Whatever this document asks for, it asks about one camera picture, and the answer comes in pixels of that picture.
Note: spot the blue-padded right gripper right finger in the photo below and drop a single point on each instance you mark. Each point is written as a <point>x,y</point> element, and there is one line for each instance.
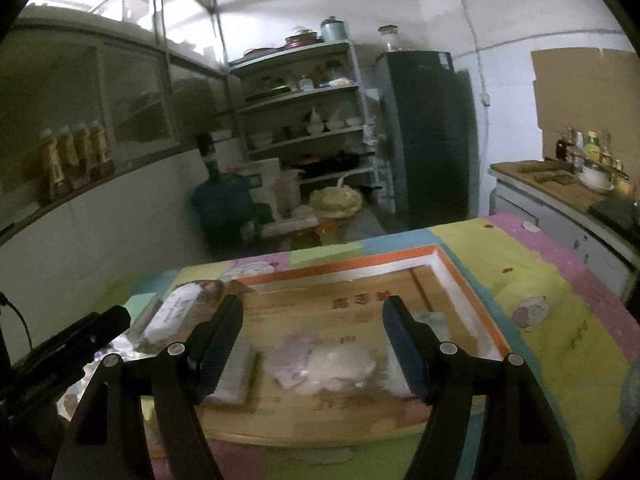
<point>520,437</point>

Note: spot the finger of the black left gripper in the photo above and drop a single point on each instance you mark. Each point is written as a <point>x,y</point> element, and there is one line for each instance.
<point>95,327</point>

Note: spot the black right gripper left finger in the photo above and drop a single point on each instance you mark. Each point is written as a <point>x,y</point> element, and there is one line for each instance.
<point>107,437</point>

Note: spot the floral wet wipes pack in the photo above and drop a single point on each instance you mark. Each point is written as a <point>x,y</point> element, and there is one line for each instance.
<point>182,310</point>

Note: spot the blue water jug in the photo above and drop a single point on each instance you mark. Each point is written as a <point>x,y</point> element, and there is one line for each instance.
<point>225,210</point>

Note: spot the pink plush bunny toy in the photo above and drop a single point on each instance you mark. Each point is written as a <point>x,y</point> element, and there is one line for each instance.
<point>307,365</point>

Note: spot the orange rimmed cardboard tray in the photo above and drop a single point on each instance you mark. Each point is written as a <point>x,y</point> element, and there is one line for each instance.
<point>342,302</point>

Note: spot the kitchen counter cabinet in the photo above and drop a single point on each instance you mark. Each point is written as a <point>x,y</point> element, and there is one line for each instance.
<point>562,212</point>

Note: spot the white sack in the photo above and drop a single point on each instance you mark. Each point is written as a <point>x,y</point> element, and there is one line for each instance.
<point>273,187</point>

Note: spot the white bowl on counter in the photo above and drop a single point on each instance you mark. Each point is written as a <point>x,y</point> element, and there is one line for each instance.
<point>596,179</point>

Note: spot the yellow woven basket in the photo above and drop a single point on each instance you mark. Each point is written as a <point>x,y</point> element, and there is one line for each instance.
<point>336,202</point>

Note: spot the green cap bottle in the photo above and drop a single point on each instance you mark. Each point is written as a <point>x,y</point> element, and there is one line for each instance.
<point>592,146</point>

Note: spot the white metal shelf rack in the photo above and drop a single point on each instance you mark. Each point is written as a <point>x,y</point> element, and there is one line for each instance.
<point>308,108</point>

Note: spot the black refrigerator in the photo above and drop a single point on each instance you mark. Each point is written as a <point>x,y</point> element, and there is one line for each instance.
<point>423,116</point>

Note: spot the red lidded pot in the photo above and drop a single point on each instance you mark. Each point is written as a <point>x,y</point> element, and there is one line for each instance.
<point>301,37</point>

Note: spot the teal pot on shelf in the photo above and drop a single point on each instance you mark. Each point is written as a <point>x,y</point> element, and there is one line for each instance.
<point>333,29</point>

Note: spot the red lidded jar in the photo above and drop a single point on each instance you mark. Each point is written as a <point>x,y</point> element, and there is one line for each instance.
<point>390,37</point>

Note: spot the glass door wall cabinet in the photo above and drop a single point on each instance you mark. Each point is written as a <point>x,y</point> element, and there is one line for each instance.
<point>152,103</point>

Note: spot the cardboard sheet on wall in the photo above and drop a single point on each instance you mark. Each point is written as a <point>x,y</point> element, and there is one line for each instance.
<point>589,89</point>

